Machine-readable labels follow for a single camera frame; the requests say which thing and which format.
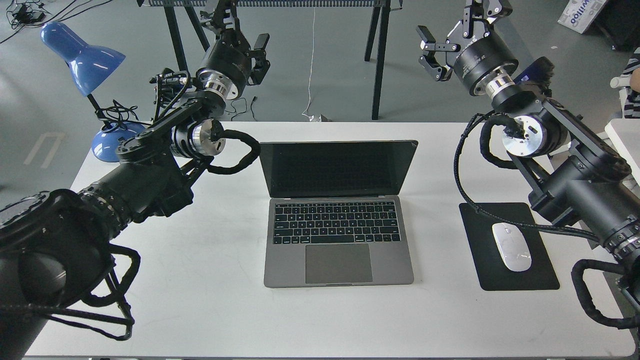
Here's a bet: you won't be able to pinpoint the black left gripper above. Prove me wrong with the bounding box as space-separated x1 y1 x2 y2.
198 0 271 97

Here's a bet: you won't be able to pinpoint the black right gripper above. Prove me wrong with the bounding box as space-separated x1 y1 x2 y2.
416 0 519 96

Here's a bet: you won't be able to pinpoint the grey laptop computer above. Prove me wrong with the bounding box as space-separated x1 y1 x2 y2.
260 139 419 289

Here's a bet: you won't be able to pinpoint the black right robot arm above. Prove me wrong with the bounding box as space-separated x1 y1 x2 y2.
416 0 640 330

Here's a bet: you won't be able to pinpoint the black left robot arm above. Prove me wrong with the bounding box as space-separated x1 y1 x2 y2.
1 0 270 360

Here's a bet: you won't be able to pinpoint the black trestle table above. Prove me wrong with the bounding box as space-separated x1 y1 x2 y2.
136 0 404 121

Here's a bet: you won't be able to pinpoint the white cardboard box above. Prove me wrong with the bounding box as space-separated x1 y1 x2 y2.
557 0 608 34

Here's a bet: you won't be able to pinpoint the blue desk lamp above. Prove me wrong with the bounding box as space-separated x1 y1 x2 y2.
40 22 146 163

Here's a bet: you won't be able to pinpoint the person in striped shirt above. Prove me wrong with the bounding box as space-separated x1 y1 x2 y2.
609 47 640 119

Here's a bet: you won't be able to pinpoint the white side table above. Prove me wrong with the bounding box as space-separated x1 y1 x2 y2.
605 118 640 183

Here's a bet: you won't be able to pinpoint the white computer mouse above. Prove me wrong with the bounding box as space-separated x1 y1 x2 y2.
491 222 532 272

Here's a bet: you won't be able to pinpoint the black mouse pad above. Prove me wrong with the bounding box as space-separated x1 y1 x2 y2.
458 202 560 291

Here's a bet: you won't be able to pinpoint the white hanging cable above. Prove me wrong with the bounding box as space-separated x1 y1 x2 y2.
301 7 331 122

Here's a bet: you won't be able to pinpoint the black cables on floor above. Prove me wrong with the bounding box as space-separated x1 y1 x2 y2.
0 0 113 45

